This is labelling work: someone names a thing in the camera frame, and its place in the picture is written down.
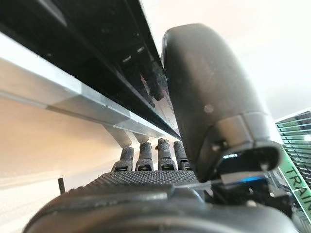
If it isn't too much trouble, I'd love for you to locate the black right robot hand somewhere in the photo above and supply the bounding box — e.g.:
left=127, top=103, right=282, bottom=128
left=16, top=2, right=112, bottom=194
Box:
left=23, top=23, right=296, bottom=233

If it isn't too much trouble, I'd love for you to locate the white fridge drawer steel front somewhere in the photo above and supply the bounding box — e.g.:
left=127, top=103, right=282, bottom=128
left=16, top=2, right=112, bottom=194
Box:
left=0, top=0, right=183, bottom=192

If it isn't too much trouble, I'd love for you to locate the green lettered floor sign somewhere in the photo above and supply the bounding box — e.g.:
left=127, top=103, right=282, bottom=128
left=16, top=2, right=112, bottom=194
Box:
left=274, top=109, right=311, bottom=219

